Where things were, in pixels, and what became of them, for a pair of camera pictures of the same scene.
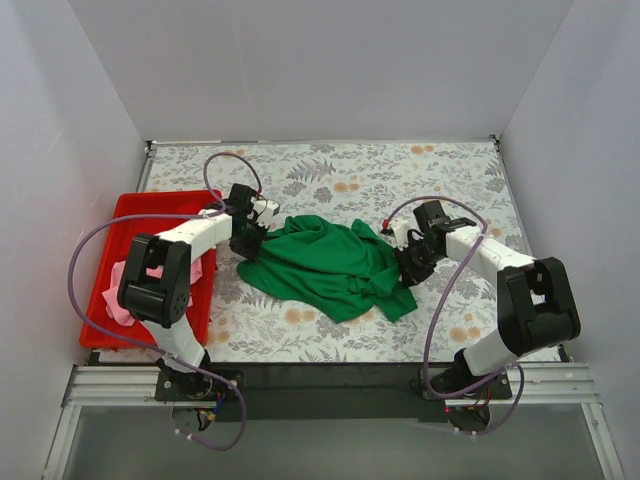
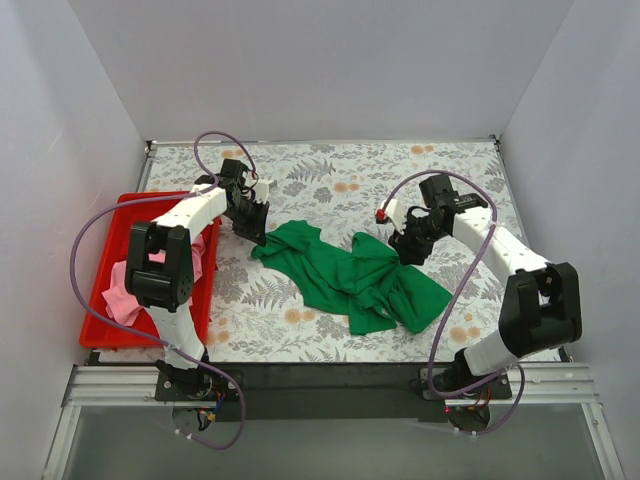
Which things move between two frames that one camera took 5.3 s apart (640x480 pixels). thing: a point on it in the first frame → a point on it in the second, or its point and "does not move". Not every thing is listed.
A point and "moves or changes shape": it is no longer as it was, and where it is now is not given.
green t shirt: x=334 y=269 moves or changes shape
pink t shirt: x=110 y=295 does not move
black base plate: x=346 y=391 does not move
